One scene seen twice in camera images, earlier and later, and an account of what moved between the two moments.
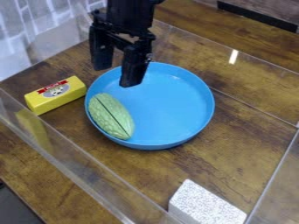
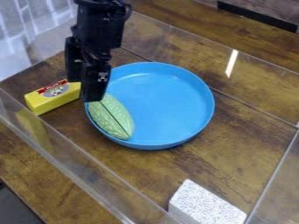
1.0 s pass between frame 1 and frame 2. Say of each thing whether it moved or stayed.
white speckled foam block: stayed
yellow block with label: stayed
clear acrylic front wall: stayed
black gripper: moved
